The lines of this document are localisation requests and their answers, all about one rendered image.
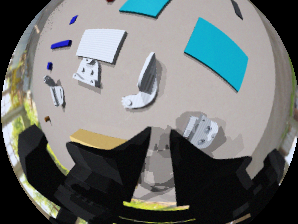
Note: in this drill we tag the dark grey flat bar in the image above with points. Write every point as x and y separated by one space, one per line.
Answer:
235 5

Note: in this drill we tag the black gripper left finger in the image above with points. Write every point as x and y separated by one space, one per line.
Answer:
123 164

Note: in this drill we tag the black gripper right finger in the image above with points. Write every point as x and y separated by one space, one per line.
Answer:
193 170

